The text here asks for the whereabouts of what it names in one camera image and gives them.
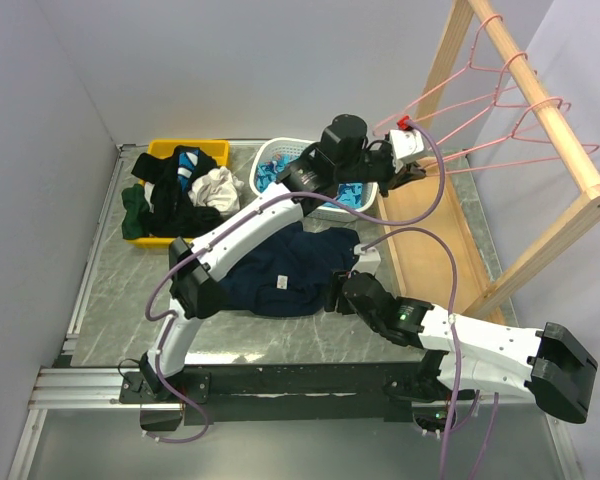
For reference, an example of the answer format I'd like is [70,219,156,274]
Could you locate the navy blue t shirt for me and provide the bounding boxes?
[220,222,360,318]

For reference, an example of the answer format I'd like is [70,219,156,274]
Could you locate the pink wire hanger front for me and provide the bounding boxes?
[424,97,600,177]

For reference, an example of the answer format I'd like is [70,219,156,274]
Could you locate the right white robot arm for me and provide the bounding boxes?
[325,271,598,424]

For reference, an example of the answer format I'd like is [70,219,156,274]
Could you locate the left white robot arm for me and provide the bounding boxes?
[139,114,429,402]

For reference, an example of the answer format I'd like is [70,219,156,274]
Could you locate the wooden clothes rack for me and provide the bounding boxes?
[377,0,600,321]

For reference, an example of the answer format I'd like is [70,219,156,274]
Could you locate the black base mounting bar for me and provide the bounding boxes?
[119,354,451,432]

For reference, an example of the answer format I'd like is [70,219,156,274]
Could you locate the white plastic basket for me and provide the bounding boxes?
[249,137,378,223]

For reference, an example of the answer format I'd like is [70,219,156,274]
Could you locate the blue shark print cloth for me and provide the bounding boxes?
[252,154,364,209]

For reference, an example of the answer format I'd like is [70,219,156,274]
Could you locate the white crumpled garment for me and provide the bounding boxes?
[188,166,244,218]

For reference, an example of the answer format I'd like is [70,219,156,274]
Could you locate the black garment with blue print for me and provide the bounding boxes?
[132,145,223,238]

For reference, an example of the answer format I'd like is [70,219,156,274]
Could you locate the yellow plastic bin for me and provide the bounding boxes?
[121,140,228,247]

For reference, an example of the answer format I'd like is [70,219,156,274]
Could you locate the dark green garment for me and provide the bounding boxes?
[121,183,151,240]

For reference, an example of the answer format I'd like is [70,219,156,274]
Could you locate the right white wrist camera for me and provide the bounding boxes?
[352,244,381,276]

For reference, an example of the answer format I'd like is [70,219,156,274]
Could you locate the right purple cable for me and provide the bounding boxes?
[367,227,499,480]

